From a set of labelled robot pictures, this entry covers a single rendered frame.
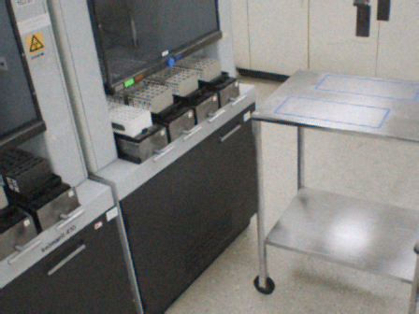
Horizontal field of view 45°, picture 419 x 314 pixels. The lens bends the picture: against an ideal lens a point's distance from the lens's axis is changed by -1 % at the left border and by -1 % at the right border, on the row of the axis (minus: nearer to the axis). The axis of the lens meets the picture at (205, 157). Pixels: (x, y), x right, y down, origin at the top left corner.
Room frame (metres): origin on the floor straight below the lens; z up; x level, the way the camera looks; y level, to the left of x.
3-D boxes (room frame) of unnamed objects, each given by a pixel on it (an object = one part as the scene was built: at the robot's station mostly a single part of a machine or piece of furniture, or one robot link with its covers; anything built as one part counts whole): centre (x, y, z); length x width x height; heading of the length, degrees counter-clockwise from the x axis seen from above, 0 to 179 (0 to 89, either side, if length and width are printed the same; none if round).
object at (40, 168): (1.20, 0.48, 0.85); 0.12 x 0.02 x 0.06; 142
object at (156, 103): (1.64, 0.14, 0.85); 0.12 x 0.02 x 0.06; 142
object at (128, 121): (1.58, 0.31, 0.83); 0.30 x 0.10 x 0.06; 51
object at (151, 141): (1.66, 0.41, 0.78); 0.73 x 0.14 x 0.09; 52
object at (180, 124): (1.78, 0.32, 0.78); 0.73 x 0.14 x 0.09; 52
